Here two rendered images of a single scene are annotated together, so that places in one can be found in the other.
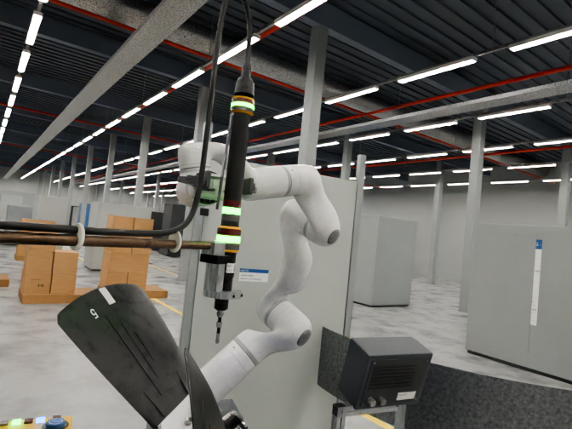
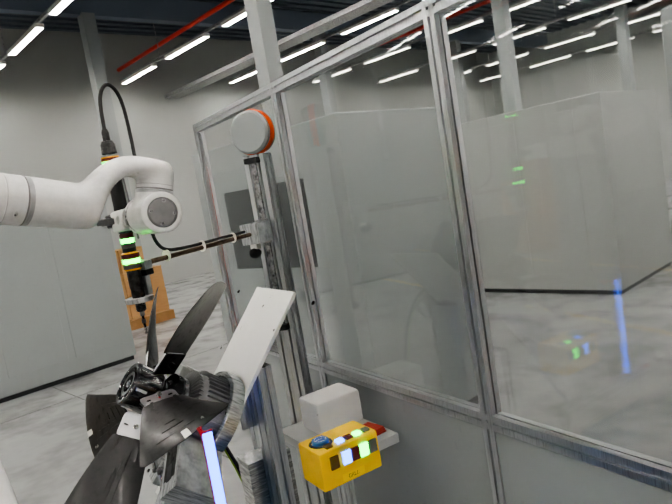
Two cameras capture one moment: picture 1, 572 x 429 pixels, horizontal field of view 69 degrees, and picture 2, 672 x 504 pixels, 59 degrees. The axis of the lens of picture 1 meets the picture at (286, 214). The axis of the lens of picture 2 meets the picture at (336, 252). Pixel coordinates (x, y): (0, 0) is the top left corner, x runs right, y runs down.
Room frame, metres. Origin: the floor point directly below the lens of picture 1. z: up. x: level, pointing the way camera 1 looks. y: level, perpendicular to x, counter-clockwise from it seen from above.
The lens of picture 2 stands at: (2.31, 0.45, 1.65)
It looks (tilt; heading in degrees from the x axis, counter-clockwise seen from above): 6 degrees down; 174
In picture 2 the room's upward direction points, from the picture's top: 10 degrees counter-clockwise
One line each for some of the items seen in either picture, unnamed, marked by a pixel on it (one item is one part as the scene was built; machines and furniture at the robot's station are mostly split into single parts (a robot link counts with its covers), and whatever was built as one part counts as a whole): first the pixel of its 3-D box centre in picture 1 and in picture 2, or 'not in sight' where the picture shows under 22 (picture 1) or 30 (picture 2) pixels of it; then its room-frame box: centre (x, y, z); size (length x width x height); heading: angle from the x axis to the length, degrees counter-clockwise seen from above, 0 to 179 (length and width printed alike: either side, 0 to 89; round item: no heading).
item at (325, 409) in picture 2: not in sight; (328, 407); (0.35, 0.54, 0.92); 0.17 x 0.16 x 0.11; 115
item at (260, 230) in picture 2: not in sight; (257, 232); (0.22, 0.41, 1.53); 0.10 x 0.07 x 0.08; 150
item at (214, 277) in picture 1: (221, 269); (138, 281); (0.76, 0.11, 1.49); 0.09 x 0.07 x 0.10; 150
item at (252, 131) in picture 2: not in sight; (252, 132); (0.14, 0.46, 1.88); 0.17 x 0.15 x 0.16; 25
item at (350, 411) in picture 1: (366, 407); not in sight; (1.36, -0.32, 1.04); 0.24 x 0.03 x 0.03; 115
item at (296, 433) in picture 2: not in sight; (336, 435); (0.43, 0.55, 0.85); 0.36 x 0.24 x 0.03; 25
